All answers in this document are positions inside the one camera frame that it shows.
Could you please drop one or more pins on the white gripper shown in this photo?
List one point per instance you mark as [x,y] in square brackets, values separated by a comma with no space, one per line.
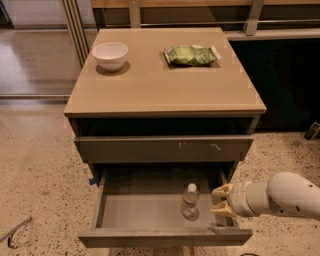
[239,199]

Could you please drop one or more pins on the clear plastic water bottle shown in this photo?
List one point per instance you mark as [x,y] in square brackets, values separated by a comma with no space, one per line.
[190,198]

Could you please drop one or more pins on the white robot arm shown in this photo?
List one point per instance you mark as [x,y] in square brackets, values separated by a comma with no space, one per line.
[285,194]

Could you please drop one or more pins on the grey drawer cabinet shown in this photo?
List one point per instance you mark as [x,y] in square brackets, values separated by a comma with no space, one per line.
[149,97]

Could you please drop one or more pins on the dark object on floor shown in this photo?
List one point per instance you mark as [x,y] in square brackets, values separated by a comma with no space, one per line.
[313,131]

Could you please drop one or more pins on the blue tape piece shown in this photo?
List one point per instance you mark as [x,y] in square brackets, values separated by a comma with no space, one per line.
[92,181]

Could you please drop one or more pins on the green snack bag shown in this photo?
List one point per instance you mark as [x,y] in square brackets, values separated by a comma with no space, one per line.
[191,55]

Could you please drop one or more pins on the white ceramic bowl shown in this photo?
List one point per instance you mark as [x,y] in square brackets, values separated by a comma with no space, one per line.
[111,55]

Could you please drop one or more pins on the metal bar on floor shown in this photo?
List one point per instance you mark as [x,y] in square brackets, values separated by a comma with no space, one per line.
[8,236]

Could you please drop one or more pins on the metal railing frame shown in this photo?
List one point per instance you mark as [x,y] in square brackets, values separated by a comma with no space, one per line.
[241,20]

